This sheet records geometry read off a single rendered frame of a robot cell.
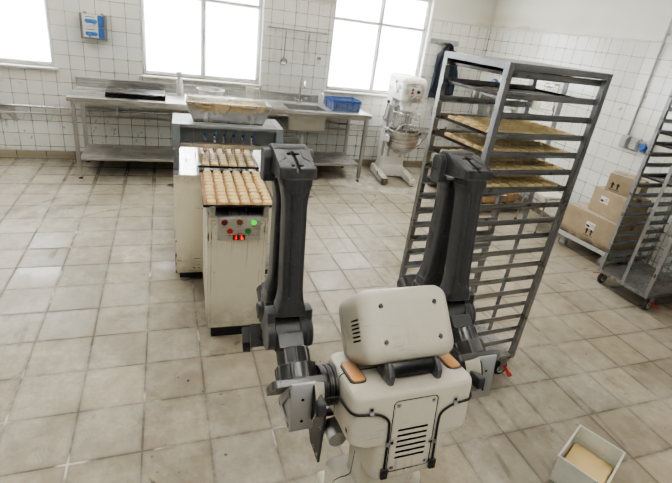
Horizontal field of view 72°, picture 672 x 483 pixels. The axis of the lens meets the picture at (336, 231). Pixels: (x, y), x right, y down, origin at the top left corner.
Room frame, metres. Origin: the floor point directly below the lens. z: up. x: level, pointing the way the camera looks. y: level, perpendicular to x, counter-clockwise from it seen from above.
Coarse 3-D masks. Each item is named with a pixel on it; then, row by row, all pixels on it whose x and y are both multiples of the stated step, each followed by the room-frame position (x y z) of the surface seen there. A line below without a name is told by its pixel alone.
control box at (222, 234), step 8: (224, 216) 2.31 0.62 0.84; (232, 216) 2.33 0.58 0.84; (240, 216) 2.34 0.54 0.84; (248, 216) 2.35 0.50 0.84; (256, 216) 2.37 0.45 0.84; (232, 224) 2.31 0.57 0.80; (248, 224) 2.34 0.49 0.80; (256, 224) 2.35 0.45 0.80; (224, 232) 2.29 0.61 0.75; (240, 232) 2.32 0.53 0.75; (256, 232) 2.35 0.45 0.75
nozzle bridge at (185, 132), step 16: (176, 128) 2.88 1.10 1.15; (192, 128) 3.00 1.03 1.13; (208, 128) 2.95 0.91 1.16; (224, 128) 2.98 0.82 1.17; (240, 128) 3.02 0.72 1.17; (256, 128) 3.06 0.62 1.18; (272, 128) 3.11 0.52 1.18; (176, 144) 2.88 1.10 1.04; (192, 144) 2.95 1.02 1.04; (208, 144) 2.98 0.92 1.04; (224, 144) 3.02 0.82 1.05; (240, 144) 3.08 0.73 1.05; (256, 144) 3.14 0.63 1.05; (176, 160) 2.98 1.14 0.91
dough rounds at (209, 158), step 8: (200, 152) 3.21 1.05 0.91; (208, 152) 3.28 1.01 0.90; (216, 152) 3.31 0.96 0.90; (240, 152) 3.32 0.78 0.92; (248, 152) 3.35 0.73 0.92; (200, 160) 3.06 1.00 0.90; (208, 160) 3.09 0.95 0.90; (216, 160) 3.05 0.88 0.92; (224, 160) 3.07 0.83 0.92; (232, 160) 3.10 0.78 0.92; (240, 160) 3.13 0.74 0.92; (248, 160) 3.16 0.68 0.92
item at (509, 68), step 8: (512, 64) 2.10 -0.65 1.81; (504, 72) 2.11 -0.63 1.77; (512, 72) 2.10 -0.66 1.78; (504, 80) 2.10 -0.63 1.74; (504, 88) 2.09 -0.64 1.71; (504, 96) 2.10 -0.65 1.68; (496, 104) 2.11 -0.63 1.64; (504, 104) 2.10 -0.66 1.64; (496, 112) 2.10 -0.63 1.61; (496, 120) 2.09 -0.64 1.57; (496, 128) 2.10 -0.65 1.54; (488, 136) 2.11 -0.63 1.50; (488, 144) 2.09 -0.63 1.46; (488, 152) 2.09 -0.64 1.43; (488, 160) 2.10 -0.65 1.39
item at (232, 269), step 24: (216, 216) 2.31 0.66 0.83; (216, 240) 2.31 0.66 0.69; (240, 240) 2.35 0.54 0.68; (264, 240) 2.40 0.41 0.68; (216, 264) 2.31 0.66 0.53; (240, 264) 2.35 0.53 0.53; (264, 264) 2.40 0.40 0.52; (216, 288) 2.31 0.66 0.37; (240, 288) 2.36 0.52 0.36; (216, 312) 2.31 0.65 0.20; (240, 312) 2.36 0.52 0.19
